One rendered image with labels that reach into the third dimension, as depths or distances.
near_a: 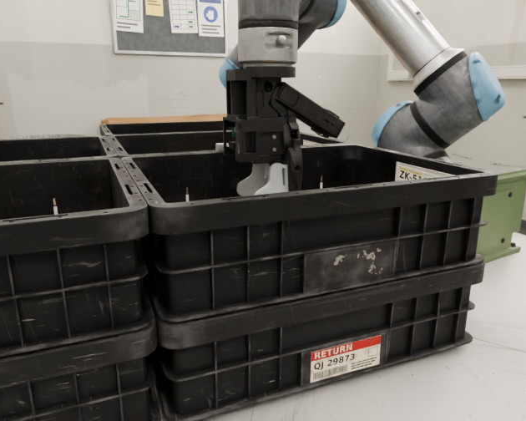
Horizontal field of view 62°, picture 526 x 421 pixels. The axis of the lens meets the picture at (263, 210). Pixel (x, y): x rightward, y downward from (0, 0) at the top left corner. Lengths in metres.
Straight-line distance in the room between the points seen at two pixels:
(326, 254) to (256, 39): 0.27
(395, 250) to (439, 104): 0.47
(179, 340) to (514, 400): 0.37
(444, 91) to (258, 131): 0.46
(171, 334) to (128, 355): 0.04
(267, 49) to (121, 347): 0.36
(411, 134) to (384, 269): 0.48
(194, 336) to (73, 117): 3.26
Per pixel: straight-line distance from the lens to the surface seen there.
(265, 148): 0.56
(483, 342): 0.67
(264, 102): 0.57
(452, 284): 0.57
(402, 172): 0.68
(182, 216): 0.38
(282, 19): 0.56
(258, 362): 0.48
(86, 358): 0.42
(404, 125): 0.94
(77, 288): 0.39
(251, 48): 0.56
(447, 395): 0.56
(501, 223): 0.96
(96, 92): 3.63
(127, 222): 0.37
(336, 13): 0.68
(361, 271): 0.48
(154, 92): 3.70
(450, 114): 0.92
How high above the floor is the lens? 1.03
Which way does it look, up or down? 16 degrees down
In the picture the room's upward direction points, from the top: straight up
